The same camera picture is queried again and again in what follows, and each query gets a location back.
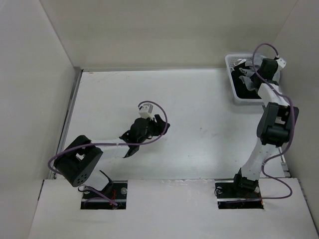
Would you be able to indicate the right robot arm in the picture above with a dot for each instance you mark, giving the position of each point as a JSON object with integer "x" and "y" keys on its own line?
{"x": 275, "y": 128}

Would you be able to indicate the left aluminium table rail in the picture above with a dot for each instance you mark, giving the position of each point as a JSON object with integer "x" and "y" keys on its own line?
{"x": 69, "y": 111}

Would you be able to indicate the white tank top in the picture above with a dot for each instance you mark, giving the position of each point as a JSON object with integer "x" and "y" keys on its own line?
{"x": 239, "y": 62}

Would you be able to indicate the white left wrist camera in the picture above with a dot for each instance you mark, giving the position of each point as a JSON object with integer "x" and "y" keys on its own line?
{"x": 145, "y": 111}

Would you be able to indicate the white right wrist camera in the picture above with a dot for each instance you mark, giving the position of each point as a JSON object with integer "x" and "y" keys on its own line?
{"x": 281, "y": 63}

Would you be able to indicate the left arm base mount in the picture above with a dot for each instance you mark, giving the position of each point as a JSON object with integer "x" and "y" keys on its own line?
{"x": 112, "y": 197}

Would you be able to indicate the aluminium table rail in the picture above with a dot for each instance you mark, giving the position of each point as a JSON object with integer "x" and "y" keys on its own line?
{"x": 284, "y": 166}
{"x": 69, "y": 111}

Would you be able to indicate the white plastic basket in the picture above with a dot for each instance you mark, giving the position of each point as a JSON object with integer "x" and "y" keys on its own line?
{"x": 256, "y": 61}

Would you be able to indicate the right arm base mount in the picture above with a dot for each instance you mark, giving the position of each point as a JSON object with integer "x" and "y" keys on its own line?
{"x": 229, "y": 198}

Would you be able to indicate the grey tank top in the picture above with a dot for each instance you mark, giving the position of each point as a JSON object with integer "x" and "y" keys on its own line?
{"x": 246, "y": 72}

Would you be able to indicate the black tank top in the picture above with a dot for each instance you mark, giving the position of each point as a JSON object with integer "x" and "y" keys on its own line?
{"x": 240, "y": 88}

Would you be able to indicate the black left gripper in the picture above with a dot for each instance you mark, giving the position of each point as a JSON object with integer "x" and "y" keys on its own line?
{"x": 162, "y": 127}

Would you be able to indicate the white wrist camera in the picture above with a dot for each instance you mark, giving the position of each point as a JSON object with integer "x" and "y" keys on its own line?
{"x": 281, "y": 63}
{"x": 145, "y": 111}

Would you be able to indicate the right aluminium table rail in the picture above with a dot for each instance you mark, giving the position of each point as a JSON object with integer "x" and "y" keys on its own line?
{"x": 284, "y": 166}

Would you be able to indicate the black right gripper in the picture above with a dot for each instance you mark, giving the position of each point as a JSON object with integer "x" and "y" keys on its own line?
{"x": 253, "y": 76}

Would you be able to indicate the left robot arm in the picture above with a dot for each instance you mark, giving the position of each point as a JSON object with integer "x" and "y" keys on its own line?
{"x": 81, "y": 164}

